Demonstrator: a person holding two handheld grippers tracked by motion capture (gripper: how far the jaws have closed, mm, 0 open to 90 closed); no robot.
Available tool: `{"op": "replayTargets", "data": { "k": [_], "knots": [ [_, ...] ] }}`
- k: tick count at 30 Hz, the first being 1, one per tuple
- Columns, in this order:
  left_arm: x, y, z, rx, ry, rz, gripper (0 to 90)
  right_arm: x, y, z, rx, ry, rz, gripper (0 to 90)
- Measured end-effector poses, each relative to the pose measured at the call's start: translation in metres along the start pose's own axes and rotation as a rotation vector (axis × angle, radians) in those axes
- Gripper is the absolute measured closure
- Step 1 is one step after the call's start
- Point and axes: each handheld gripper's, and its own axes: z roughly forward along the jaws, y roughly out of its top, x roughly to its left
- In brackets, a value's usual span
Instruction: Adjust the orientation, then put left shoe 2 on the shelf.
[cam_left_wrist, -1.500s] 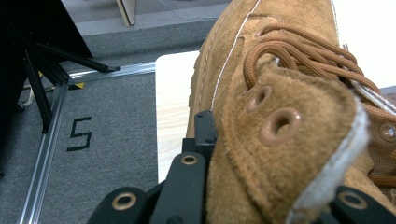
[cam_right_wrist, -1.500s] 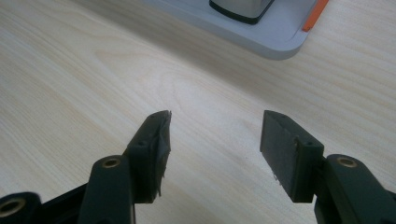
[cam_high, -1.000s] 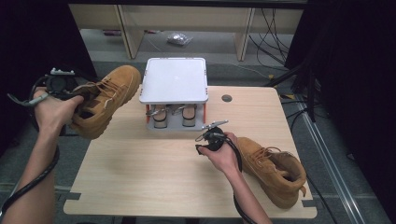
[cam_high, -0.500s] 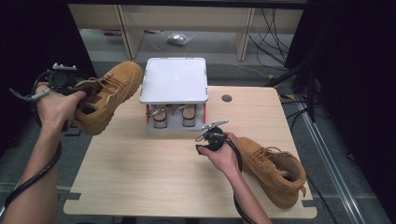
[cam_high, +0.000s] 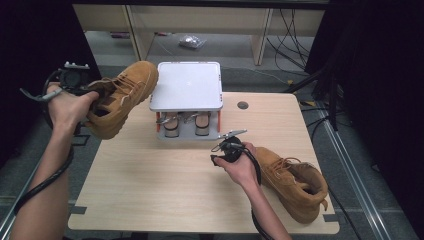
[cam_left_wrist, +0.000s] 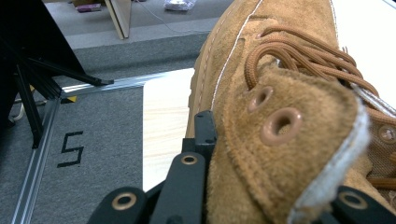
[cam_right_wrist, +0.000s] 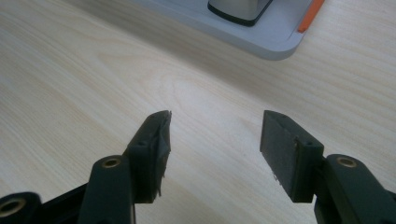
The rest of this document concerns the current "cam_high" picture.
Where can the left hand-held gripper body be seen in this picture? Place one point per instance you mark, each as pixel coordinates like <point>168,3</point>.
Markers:
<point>72,78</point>

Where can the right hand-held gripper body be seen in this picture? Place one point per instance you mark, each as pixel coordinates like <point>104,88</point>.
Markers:
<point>230,153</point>

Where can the tan suede lace-up boot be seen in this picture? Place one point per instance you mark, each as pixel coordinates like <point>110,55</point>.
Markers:
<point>293,186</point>
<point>126,96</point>

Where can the white two-tier shoe rack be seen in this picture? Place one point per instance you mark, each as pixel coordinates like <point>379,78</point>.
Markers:
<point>186,86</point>

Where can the person's right hand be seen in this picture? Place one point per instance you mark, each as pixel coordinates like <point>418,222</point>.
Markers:
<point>245,170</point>

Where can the person's left hand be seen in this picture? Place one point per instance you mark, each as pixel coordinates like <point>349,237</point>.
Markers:
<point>68,111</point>

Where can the dark round table grommet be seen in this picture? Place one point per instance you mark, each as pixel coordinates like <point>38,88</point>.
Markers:
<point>242,105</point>

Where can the black curtain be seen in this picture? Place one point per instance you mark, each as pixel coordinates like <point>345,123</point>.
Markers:
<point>26,43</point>
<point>383,83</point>

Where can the yellow black floor tape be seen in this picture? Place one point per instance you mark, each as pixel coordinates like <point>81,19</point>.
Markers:
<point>308,103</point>
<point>290,81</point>

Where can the clear plastic bag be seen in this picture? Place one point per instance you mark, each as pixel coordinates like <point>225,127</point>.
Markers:
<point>192,41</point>

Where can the black metal stand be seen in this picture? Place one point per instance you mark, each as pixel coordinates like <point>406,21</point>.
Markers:
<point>333,100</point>

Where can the beige wooden desk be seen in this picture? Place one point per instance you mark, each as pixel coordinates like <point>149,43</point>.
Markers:
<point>200,18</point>

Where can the metal floor rail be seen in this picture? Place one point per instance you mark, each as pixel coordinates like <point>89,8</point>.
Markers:
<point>350,173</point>
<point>20,200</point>

